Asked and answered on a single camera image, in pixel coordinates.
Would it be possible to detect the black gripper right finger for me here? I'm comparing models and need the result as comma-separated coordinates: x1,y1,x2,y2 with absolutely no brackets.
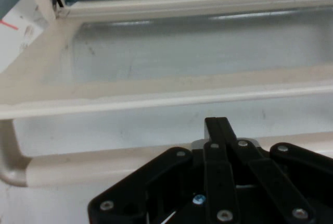
216,117,333,224

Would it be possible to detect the oven door with bar handle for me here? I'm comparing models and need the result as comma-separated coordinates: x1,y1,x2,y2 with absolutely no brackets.
0,0,333,189

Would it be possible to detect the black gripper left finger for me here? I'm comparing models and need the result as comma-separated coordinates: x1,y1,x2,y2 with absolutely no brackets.
87,117,241,224

